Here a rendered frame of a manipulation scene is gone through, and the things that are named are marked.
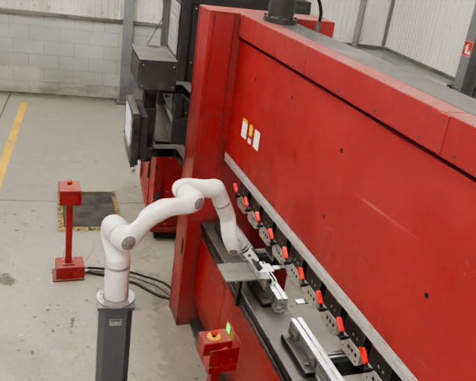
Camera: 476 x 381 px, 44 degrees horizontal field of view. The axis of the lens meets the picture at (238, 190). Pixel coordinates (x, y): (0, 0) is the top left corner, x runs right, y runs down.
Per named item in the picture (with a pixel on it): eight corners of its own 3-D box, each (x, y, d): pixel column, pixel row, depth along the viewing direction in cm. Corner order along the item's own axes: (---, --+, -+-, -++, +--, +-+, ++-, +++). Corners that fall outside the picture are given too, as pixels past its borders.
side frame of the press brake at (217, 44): (168, 306, 463) (199, 4, 372) (267, 298, 492) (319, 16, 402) (175, 326, 441) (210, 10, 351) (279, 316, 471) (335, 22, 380)
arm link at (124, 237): (108, 243, 284) (122, 260, 272) (100, 224, 277) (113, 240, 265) (194, 195, 302) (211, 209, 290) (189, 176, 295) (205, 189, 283)
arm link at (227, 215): (227, 215, 298) (243, 256, 316) (230, 195, 310) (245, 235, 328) (210, 218, 300) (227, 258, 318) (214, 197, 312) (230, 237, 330)
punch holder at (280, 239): (270, 252, 321) (276, 225, 315) (285, 251, 324) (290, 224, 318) (281, 266, 308) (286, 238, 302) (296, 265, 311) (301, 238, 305)
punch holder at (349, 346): (339, 345, 253) (347, 314, 246) (356, 343, 256) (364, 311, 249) (356, 369, 240) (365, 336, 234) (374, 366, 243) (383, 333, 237)
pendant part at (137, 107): (122, 142, 430) (125, 94, 416) (139, 143, 434) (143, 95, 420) (129, 165, 391) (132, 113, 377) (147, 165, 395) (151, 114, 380)
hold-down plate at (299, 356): (280, 338, 301) (281, 333, 300) (289, 336, 303) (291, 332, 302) (304, 378, 276) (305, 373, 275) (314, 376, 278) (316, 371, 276)
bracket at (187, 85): (156, 89, 428) (156, 79, 425) (188, 91, 436) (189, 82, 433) (168, 105, 394) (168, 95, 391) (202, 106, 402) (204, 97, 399)
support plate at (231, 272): (216, 265, 337) (216, 264, 336) (258, 262, 346) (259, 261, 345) (225, 282, 321) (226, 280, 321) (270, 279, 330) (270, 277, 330)
